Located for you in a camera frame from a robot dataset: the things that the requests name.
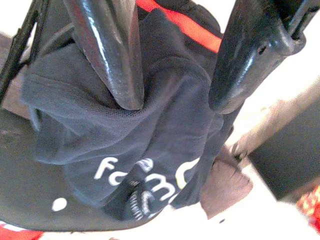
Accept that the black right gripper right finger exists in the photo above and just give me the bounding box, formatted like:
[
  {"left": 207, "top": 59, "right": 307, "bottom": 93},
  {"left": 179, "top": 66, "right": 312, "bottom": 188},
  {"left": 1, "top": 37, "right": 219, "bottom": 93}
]
[{"left": 208, "top": 0, "right": 307, "bottom": 116}]

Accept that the black clothes hanger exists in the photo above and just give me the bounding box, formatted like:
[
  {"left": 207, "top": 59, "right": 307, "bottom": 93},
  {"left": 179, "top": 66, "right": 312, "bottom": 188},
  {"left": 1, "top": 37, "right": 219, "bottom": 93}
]
[{"left": 0, "top": 0, "right": 51, "bottom": 101}]

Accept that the black printed t-shirt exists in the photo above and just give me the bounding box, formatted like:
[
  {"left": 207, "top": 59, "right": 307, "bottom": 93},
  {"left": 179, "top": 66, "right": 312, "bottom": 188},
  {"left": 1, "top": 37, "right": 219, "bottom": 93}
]
[{"left": 21, "top": 7, "right": 235, "bottom": 223}]

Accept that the red cushion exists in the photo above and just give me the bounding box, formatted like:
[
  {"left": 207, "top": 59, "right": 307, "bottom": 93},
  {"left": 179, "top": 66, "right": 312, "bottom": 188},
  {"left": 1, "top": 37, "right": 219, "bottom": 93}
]
[{"left": 0, "top": 221, "right": 45, "bottom": 240}]

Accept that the black folding chair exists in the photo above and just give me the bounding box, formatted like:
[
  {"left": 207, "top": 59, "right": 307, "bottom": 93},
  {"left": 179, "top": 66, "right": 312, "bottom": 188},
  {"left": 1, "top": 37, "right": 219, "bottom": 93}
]
[{"left": 0, "top": 107, "right": 181, "bottom": 232}]

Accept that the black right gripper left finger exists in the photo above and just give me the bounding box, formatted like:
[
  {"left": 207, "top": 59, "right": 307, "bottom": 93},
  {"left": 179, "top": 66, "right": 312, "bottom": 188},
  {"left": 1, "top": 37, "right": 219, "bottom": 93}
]
[{"left": 62, "top": 0, "right": 146, "bottom": 111}]

